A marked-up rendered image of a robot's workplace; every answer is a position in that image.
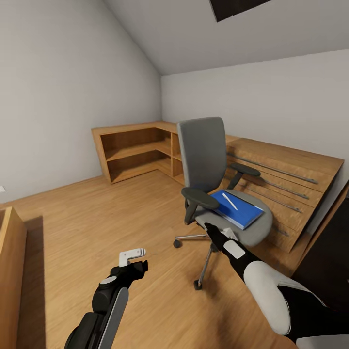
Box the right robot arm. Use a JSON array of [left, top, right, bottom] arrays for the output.
[[204, 222, 349, 349]]

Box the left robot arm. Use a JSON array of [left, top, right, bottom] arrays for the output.
[[64, 248, 148, 349]]

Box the folder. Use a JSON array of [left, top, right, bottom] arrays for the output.
[[211, 190, 263, 229]]

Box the swivel chair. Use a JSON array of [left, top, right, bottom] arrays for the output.
[[173, 117, 272, 290]]

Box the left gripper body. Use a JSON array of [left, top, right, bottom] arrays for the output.
[[111, 261, 145, 283]]

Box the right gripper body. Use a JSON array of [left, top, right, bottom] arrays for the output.
[[207, 225, 225, 251]]

